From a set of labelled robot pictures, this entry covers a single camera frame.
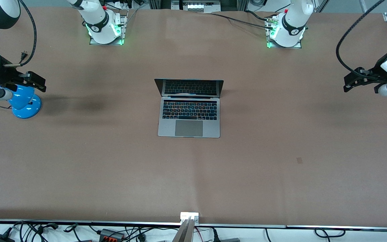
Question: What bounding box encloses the grey apple laptop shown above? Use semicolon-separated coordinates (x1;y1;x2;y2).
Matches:
154;78;224;138

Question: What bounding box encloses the blue desk lamp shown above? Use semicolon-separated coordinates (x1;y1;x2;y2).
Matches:
0;84;42;119

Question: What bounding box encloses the white power strip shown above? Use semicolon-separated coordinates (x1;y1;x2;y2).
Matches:
108;0;137;10

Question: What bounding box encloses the grey orange connector block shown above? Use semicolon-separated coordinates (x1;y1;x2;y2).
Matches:
99;229;126;241

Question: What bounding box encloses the grey power strip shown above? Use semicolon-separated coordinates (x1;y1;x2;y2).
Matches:
171;0;221;13

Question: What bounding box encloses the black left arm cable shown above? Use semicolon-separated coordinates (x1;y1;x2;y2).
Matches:
336;0;386;81

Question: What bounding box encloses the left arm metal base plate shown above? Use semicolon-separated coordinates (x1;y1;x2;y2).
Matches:
266;15;303;49

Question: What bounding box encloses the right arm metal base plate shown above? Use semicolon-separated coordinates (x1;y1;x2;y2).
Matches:
89;9;129;46

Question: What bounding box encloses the short black base cable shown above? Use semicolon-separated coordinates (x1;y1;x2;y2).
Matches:
245;10;276;23

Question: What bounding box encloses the long black base cable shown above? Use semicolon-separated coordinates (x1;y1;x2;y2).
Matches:
195;12;274;30

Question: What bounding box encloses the looped black floor cable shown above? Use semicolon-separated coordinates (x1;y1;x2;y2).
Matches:
314;228;348;238

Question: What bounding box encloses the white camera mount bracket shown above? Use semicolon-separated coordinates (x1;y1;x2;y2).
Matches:
180;212;200;225

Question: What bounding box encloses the aluminium camera mount bar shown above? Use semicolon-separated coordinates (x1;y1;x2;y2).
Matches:
172;217;194;242

